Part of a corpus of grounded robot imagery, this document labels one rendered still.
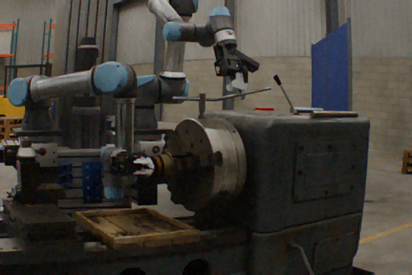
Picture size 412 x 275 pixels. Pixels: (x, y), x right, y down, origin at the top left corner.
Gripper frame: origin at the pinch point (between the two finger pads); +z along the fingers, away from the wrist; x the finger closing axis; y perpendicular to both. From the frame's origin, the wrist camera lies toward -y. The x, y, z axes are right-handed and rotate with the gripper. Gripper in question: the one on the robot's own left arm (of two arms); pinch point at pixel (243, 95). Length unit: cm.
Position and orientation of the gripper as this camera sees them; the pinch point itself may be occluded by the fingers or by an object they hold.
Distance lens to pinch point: 187.8
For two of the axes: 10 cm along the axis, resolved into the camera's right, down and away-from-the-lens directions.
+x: 5.1, -3.2, -8.0
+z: 1.9, 9.5, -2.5
